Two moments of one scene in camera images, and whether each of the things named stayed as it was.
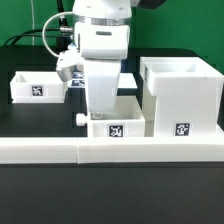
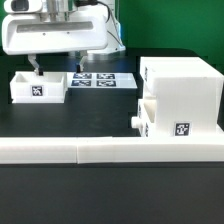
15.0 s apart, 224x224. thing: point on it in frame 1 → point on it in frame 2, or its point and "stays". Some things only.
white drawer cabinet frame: (181, 97) stays
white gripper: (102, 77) → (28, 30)
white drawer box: (37, 87) stays
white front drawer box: (127, 121) → (146, 119)
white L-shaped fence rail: (111, 150) stays
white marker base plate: (126, 80) stays
